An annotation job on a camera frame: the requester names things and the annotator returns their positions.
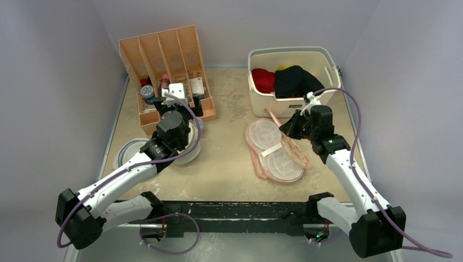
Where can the cream perforated laundry basket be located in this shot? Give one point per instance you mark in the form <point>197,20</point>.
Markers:
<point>314,59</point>

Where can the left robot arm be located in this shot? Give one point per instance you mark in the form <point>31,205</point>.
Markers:
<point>83,216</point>

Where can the yellow garment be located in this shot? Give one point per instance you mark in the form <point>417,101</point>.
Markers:
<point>282,67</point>

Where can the strawberry print mesh laundry bag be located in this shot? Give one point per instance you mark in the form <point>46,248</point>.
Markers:
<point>274,155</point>

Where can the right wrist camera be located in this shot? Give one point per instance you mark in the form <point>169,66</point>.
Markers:
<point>311,100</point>

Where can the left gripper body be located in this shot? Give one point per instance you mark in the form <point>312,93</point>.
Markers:
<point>187,111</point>

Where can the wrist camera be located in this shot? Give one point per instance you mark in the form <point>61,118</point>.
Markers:
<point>311,100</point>
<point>175,90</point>

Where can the red garment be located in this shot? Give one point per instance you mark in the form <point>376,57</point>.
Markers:
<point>264,80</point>

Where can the white cylindrical mesh laundry bag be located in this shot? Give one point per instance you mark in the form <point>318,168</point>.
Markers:
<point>192,154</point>

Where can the flat white mesh bag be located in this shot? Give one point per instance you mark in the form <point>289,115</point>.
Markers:
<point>126,152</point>

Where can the pink bottle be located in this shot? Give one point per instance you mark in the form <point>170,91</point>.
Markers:
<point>165,81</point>

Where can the white medicine box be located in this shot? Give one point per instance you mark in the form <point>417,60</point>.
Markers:
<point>197,86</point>

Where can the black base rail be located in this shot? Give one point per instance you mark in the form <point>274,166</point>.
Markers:
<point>180,217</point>

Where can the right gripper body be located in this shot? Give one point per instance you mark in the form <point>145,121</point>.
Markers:
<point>297,123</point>

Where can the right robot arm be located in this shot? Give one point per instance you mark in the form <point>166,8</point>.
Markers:
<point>373,225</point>

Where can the blue lid round tin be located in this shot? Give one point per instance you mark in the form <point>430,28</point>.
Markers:
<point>148,94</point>

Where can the black bra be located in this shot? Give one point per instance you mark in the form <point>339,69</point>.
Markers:
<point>295,82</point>

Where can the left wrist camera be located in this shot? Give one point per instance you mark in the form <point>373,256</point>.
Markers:
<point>175,90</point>

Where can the orange plastic desk organizer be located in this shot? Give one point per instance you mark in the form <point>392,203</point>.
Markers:
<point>162,58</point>

